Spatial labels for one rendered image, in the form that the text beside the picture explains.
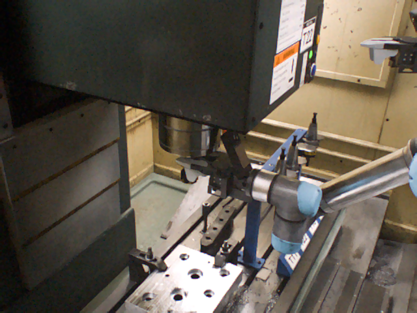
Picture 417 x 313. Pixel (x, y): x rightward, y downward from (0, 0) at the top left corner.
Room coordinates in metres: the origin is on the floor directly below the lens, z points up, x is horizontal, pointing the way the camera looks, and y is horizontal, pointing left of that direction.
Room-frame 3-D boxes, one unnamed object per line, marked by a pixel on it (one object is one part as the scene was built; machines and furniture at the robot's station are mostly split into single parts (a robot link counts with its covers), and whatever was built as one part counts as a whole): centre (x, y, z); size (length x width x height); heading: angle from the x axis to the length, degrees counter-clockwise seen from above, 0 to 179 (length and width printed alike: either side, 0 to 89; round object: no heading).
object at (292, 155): (1.32, -0.30, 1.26); 0.04 x 0.04 x 0.07
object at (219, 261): (1.12, -0.09, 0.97); 0.13 x 0.03 x 0.15; 152
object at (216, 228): (1.32, -0.07, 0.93); 0.26 x 0.05 x 0.06; 157
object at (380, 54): (1.17, -0.45, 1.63); 0.09 x 0.03 x 0.06; 92
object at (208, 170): (0.97, -0.02, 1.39); 0.09 x 0.05 x 0.02; 75
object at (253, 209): (1.20, -0.17, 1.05); 0.10 x 0.05 x 0.30; 62
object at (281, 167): (1.22, -0.25, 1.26); 0.04 x 0.04 x 0.07
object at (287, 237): (0.91, -0.23, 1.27); 0.11 x 0.08 x 0.11; 147
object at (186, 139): (1.03, 0.03, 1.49); 0.16 x 0.16 x 0.12
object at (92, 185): (1.24, 0.42, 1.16); 0.48 x 0.05 x 0.51; 152
